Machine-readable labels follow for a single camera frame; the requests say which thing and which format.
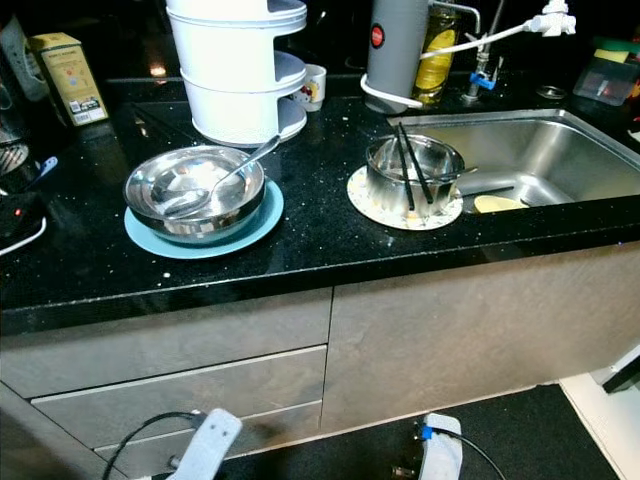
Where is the yellow dish soap bottle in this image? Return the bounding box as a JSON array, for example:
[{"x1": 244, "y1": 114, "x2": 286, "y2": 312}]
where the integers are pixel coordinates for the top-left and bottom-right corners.
[{"x1": 412, "y1": 5, "x2": 459, "y2": 106}]

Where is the black floor mat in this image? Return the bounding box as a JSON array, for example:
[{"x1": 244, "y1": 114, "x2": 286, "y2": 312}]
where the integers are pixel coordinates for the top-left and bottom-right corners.
[{"x1": 240, "y1": 385, "x2": 621, "y2": 480}]

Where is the white cable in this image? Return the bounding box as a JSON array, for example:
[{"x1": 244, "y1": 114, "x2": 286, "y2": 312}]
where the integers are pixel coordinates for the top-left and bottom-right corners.
[{"x1": 0, "y1": 215, "x2": 49, "y2": 257}]

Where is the white curved plastic object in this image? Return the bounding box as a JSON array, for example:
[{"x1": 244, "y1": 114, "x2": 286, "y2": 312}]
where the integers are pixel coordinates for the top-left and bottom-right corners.
[{"x1": 0, "y1": 15, "x2": 51, "y2": 101}]

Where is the yellow green sponge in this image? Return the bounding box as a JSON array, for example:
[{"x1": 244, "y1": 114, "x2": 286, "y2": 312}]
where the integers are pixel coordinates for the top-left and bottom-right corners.
[{"x1": 592, "y1": 37, "x2": 640, "y2": 64}]

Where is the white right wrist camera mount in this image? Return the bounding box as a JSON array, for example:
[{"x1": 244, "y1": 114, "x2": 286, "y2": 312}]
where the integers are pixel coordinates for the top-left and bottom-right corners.
[{"x1": 420, "y1": 413, "x2": 464, "y2": 480}]

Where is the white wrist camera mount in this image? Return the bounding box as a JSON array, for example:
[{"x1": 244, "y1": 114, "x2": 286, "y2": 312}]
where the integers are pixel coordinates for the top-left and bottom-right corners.
[
  {"x1": 420, "y1": 413, "x2": 464, "y2": 480},
  {"x1": 168, "y1": 407, "x2": 243, "y2": 480}
]

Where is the grey water filter cylinder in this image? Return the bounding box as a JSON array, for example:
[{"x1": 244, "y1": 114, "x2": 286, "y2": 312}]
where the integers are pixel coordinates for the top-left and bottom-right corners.
[{"x1": 360, "y1": 0, "x2": 431, "y2": 113}]

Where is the white printed mug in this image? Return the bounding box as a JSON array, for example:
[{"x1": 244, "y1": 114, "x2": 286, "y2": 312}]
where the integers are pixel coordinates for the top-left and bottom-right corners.
[{"x1": 295, "y1": 64, "x2": 328, "y2": 111}]

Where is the grey cabinet drawer front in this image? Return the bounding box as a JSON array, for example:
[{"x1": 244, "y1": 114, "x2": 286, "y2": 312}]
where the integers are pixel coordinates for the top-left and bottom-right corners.
[
  {"x1": 85, "y1": 400, "x2": 326, "y2": 479},
  {"x1": 0, "y1": 290, "x2": 331, "y2": 399},
  {"x1": 30, "y1": 345, "x2": 328, "y2": 449}
]

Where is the clear plastic container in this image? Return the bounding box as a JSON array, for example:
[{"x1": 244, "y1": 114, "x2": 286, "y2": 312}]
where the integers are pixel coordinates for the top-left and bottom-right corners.
[{"x1": 573, "y1": 58, "x2": 640, "y2": 107}]

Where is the chrome sink tap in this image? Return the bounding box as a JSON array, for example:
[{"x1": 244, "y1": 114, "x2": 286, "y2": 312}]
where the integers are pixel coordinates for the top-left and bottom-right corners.
[{"x1": 435, "y1": 0, "x2": 506, "y2": 101}]

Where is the black power strip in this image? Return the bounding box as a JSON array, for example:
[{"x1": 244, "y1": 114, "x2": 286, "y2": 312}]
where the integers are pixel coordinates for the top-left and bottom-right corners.
[{"x1": 0, "y1": 192, "x2": 46, "y2": 241}]

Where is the small blue white item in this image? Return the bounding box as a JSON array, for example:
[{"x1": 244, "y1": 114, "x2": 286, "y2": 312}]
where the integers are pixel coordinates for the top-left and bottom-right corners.
[{"x1": 28, "y1": 155, "x2": 59, "y2": 188}]

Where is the white tap diverter with hose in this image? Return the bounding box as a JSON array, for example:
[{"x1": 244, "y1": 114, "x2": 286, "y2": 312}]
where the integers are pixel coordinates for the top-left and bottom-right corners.
[{"x1": 420, "y1": 0, "x2": 578, "y2": 56}]

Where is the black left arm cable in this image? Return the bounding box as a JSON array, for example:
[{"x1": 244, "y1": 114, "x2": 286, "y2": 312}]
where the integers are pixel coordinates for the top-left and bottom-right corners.
[{"x1": 102, "y1": 410, "x2": 201, "y2": 480}]

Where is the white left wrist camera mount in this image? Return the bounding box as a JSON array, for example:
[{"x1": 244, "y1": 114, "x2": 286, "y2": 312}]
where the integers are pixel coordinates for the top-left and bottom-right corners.
[{"x1": 168, "y1": 407, "x2": 243, "y2": 480}]

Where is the dark round appliance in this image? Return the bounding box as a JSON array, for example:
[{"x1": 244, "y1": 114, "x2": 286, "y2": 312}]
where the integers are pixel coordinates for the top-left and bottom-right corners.
[{"x1": 0, "y1": 95, "x2": 33, "y2": 179}]

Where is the floral patterned plate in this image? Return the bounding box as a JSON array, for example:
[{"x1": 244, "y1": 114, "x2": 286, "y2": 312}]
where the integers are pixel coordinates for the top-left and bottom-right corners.
[{"x1": 347, "y1": 165, "x2": 464, "y2": 232}]

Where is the light blue plate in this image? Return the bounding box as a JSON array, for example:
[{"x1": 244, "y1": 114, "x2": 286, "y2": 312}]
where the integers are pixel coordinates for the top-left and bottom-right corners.
[{"x1": 124, "y1": 180, "x2": 284, "y2": 260}]

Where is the black cabinet side panel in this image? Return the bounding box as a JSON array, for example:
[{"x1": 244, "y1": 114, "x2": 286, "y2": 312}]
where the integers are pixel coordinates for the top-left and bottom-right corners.
[{"x1": 603, "y1": 350, "x2": 640, "y2": 394}]

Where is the stainless steel sink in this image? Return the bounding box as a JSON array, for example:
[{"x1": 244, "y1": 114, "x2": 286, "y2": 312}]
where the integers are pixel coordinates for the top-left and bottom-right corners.
[{"x1": 390, "y1": 108, "x2": 640, "y2": 211}]

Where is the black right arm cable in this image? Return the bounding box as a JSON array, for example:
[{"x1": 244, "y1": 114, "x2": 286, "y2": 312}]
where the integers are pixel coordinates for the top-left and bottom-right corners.
[{"x1": 415, "y1": 425, "x2": 509, "y2": 480}]

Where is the steel spoon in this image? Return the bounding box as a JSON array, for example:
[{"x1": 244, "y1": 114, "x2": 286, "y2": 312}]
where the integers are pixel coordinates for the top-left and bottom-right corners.
[{"x1": 160, "y1": 135, "x2": 283, "y2": 221}]

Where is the steel pot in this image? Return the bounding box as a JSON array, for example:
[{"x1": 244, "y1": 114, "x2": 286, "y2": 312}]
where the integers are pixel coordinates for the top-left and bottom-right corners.
[{"x1": 365, "y1": 134, "x2": 481, "y2": 218}]

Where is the cream round plate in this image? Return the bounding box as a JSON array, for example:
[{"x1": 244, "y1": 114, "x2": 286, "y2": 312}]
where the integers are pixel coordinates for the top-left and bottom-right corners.
[{"x1": 473, "y1": 194, "x2": 528, "y2": 214}]

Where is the yellow tin box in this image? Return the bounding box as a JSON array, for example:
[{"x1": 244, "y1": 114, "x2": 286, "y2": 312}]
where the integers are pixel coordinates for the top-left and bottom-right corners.
[{"x1": 30, "y1": 33, "x2": 109, "y2": 127}]

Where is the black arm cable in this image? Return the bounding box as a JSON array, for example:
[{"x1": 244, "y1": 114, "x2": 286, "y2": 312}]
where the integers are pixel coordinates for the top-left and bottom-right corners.
[
  {"x1": 102, "y1": 410, "x2": 201, "y2": 480},
  {"x1": 415, "y1": 425, "x2": 509, "y2": 480}
]

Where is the white three-tier storage rack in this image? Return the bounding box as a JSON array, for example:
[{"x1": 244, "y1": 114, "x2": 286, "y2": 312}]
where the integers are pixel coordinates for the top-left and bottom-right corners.
[{"x1": 165, "y1": 0, "x2": 308, "y2": 146}]

